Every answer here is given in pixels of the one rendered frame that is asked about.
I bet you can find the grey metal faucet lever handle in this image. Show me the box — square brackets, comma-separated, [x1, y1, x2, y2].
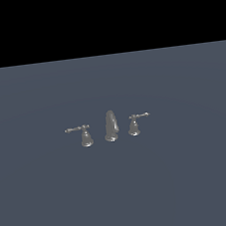
[125, 111, 153, 138]
[64, 122, 96, 150]

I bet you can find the grey metal faucet spout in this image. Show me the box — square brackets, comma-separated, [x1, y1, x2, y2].
[101, 109, 121, 144]

